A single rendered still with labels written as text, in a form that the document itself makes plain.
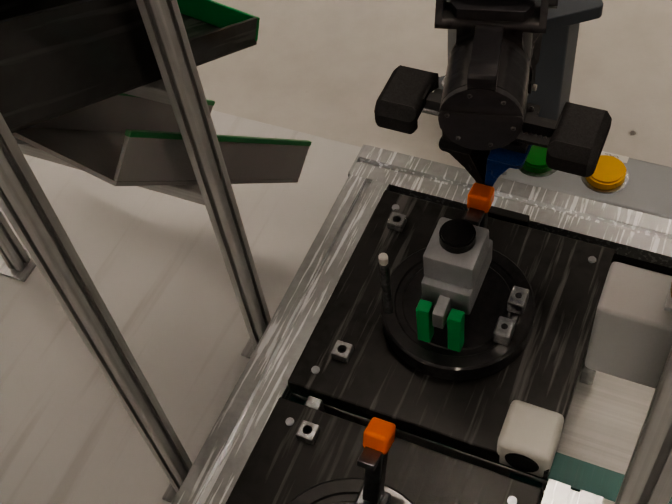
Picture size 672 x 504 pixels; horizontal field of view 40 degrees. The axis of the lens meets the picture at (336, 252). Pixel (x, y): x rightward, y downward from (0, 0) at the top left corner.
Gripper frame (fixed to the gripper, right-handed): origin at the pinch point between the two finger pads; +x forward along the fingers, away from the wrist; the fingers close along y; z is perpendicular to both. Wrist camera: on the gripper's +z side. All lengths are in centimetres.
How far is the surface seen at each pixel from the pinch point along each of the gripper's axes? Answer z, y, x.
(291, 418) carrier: -23.8, 9.7, 12.0
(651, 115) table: 33.3, -10.3, 23.4
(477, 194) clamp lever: -2.7, 0.1, 1.7
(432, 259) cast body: -11.1, 1.1, 0.9
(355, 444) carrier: -24.0, 3.5, 12.2
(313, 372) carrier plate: -18.9, 9.8, 12.1
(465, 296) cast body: -11.7, -2.0, 3.9
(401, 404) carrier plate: -19.0, 1.3, 12.2
